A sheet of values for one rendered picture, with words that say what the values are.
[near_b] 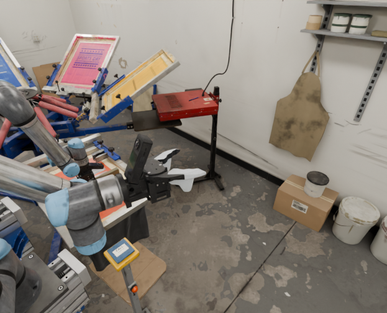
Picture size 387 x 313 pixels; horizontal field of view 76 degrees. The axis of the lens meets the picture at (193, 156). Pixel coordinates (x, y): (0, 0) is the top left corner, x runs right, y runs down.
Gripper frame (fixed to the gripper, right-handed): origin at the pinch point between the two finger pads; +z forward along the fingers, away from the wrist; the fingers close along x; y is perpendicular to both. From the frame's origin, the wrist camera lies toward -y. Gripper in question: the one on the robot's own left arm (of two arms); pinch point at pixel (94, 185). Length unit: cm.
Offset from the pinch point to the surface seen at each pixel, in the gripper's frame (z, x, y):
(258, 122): 34, 2, -198
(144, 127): 7, -49, -75
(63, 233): 0.2, 21.3, 29.1
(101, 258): 35.9, 22.2, 17.2
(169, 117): -2, -32, -93
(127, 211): 1.1, 32.1, -2.5
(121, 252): 3, 51, 14
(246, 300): 102, 92, -53
